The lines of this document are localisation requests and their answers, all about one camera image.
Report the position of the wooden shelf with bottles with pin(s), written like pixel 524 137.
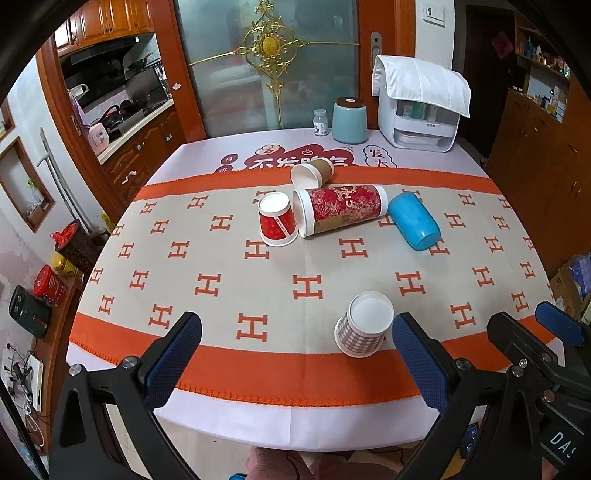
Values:
pixel 547 74

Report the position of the red paper cup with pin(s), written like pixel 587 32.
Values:
pixel 277 224

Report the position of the dark basket with red knot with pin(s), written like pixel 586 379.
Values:
pixel 76 247

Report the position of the red round tin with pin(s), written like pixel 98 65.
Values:
pixel 50 285

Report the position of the person's legs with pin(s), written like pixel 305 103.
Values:
pixel 323 467

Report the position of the wooden upper kitchen cabinets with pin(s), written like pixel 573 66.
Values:
pixel 106 21

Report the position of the plaid paper cup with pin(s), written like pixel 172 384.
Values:
pixel 362 330

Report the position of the teal canister with brown lid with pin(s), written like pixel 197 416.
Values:
pixel 349 122

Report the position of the black range hood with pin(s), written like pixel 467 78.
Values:
pixel 101 50

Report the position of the pink kitchen appliance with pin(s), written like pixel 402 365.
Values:
pixel 98 138

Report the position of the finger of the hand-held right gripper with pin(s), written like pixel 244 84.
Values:
pixel 521 341
pixel 561 323

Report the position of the small clear bottle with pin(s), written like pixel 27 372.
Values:
pixel 320 124

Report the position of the white quilted cloth cover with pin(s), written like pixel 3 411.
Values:
pixel 425 83

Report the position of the white wall switch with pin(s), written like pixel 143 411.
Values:
pixel 435 12

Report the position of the orange and beige patterned tablecloth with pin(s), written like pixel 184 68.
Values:
pixel 277 318

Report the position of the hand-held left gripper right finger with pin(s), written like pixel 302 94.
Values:
pixel 418 364

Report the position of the wooden side cabinet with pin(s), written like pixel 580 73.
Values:
pixel 531 175

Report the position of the wooden lower kitchen cabinet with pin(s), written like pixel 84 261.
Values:
pixel 147 147

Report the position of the black electronic device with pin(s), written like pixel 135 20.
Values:
pixel 28 311

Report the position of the white countertop appliance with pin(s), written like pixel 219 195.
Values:
pixel 415 129

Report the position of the blue plastic cup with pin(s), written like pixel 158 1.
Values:
pixel 413 221

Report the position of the brown paper cup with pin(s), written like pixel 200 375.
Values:
pixel 318 171

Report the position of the cardboard box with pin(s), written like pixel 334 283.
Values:
pixel 570 286

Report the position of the frosted glass door gold ornament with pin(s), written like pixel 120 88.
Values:
pixel 268 69

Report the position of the tall red patterned cup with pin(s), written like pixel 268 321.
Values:
pixel 346 207

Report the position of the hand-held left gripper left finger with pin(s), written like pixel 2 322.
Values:
pixel 175 351

